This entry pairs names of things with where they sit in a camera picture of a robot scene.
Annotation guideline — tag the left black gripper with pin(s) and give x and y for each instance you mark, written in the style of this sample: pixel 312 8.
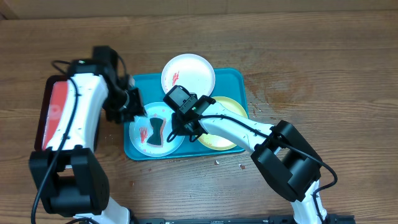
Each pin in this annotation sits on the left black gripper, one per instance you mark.
pixel 134 105

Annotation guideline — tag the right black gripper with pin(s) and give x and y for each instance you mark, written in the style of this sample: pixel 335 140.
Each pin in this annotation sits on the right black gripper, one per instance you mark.
pixel 184 133

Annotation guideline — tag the dark green sponge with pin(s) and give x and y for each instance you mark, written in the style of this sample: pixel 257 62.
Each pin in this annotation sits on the dark green sponge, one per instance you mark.
pixel 156 139

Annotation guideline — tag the white plate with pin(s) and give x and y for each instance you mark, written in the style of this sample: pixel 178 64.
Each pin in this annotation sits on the white plate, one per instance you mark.
pixel 191 71

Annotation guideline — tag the light blue plate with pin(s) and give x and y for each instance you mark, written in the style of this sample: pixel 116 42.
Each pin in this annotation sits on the light blue plate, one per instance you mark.
pixel 148 134

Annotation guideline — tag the yellow-green plate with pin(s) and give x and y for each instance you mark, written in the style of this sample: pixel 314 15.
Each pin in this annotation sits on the yellow-green plate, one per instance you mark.
pixel 218 143

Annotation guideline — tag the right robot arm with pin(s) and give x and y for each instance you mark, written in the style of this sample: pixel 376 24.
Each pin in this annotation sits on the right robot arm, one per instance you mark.
pixel 287 162

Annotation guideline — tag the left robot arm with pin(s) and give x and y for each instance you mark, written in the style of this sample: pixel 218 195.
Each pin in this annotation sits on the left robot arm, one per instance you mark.
pixel 69 179

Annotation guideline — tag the teal plastic serving tray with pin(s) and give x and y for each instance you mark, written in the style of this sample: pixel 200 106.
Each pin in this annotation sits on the teal plastic serving tray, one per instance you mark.
pixel 229 83

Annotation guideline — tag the dark red water tray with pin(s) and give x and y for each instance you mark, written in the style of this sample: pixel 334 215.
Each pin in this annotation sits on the dark red water tray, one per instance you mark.
pixel 57 107

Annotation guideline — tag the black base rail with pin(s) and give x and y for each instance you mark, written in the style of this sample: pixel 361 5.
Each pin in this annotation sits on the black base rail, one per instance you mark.
pixel 276 219

